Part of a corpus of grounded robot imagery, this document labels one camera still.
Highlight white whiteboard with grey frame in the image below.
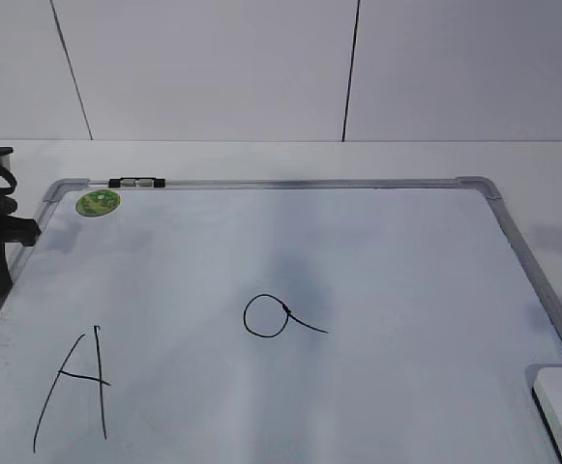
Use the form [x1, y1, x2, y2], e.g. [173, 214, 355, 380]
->
[0, 177, 562, 463]

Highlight black hanging clip on frame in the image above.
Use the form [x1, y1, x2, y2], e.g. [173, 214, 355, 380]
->
[107, 177, 166, 189]

